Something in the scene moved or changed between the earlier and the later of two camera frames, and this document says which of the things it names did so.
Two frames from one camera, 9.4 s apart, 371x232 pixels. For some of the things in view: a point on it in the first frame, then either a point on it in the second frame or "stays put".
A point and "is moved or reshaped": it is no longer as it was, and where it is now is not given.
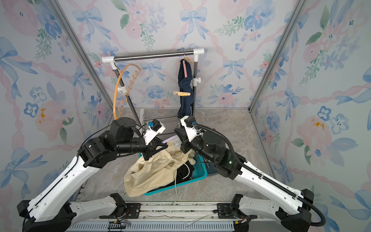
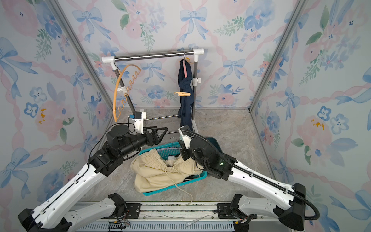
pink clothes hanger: [185, 70] stays put
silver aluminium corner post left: [82, 51] stays put
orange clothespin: [181, 94] stays put
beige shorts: [141, 176] is moved or reshaped
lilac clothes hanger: [170, 138] is moved or reshaped
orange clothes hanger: [126, 90] stays put
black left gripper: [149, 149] → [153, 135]
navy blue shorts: [185, 104] stays put
